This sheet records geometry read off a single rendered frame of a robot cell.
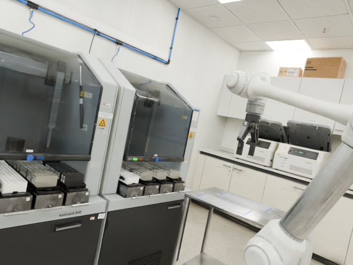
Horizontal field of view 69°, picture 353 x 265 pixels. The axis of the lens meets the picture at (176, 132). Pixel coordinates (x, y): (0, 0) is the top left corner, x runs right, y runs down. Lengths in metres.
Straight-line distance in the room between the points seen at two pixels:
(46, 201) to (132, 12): 2.27
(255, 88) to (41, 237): 1.26
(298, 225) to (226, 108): 3.48
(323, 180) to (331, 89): 2.94
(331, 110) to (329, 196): 0.37
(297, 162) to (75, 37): 2.88
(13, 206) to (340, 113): 1.45
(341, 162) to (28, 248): 1.41
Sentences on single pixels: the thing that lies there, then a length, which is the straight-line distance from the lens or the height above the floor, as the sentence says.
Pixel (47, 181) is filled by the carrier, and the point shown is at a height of 0.85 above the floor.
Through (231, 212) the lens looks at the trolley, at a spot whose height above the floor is 0.82.
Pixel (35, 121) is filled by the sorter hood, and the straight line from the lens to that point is 1.43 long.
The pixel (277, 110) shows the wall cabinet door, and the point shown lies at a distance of 4.01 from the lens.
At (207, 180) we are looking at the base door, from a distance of 4.16.
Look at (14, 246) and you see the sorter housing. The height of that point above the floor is 0.56.
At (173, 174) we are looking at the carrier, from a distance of 2.11.
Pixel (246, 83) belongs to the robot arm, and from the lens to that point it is 1.20.
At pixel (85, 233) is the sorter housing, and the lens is 1.68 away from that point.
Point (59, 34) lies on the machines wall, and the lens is 2.69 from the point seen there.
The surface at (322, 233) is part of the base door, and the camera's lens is 3.60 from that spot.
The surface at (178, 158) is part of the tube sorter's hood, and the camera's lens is 2.09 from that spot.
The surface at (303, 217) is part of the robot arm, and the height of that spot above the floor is 1.05.
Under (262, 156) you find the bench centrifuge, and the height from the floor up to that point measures 1.03.
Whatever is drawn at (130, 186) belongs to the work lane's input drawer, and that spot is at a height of 0.81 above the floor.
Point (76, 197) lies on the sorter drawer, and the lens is 1.54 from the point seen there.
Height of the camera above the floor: 1.30
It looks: 3 degrees down
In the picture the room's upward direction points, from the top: 11 degrees clockwise
